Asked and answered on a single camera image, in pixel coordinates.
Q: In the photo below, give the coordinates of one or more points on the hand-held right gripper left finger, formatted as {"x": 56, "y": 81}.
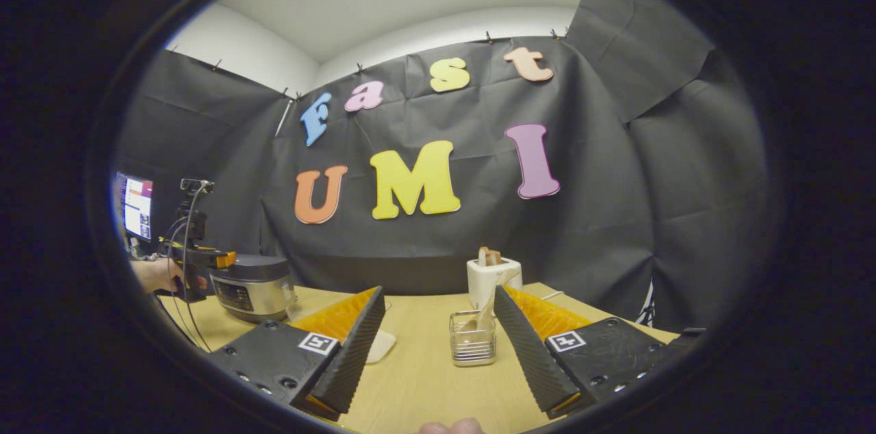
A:
{"x": 349, "y": 352}

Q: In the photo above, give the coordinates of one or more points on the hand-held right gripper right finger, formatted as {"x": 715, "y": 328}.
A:
{"x": 530, "y": 352}

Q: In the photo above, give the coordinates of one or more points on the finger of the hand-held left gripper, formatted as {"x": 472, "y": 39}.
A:
{"x": 222, "y": 259}

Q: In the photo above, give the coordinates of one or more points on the clear plastic rice container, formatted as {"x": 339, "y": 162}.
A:
{"x": 382, "y": 346}

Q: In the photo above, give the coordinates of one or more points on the dark grey rice cooker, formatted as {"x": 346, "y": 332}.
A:
{"x": 253, "y": 290}

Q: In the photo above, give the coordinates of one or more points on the wooden spoon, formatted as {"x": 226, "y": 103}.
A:
{"x": 487, "y": 314}

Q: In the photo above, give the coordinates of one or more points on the computer monitor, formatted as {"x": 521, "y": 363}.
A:
{"x": 137, "y": 208}

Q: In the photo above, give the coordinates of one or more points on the white toaster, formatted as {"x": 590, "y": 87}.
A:
{"x": 479, "y": 283}

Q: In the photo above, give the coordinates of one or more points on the toasted bread slice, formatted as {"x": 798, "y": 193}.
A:
{"x": 489, "y": 256}

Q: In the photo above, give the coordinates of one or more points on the black backdrop cloth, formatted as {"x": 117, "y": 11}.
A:
{"x": 616, "y": 181}

